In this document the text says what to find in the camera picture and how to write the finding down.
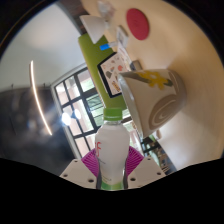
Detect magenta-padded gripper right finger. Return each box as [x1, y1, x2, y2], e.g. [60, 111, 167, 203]
[124, 145, 166, 190]

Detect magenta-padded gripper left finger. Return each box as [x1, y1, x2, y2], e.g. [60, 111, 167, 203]
[59, 147, 101, 190]

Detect white green-capped drink bottle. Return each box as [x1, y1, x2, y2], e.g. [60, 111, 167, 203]
[94, 107, 131, 191]

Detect group of green-seated wooden chairs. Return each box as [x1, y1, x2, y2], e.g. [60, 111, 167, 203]
[139, 133, 173, 174]

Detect group of pendant lamps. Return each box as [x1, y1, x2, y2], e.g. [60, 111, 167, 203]
[60, 108, 83, 127]

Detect large black-framed window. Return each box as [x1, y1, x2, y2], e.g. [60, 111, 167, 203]
[51, 64, 134, 161]

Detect cream ceramic patterned mug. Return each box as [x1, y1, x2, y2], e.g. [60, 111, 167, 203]
[117, 68, 188, 139]

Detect long curved ceiling light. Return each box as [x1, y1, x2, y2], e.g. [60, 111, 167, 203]
[29, 60, 54, 136]

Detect black-framed picture stand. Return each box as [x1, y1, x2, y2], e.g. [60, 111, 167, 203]
[97, 51, 134, 98]

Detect white paper sheet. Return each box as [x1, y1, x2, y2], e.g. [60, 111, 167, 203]
[116, 44, 134, 73]

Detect green upholstered bench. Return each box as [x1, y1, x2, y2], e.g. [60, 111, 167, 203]
[77, 33, 129, 113]

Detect flat round red coaster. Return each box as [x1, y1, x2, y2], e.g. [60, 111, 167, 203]
[125, 7, 150, 41]

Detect clear plastic wrapper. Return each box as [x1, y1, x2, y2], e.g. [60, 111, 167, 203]
[97, 0, 116, 21]

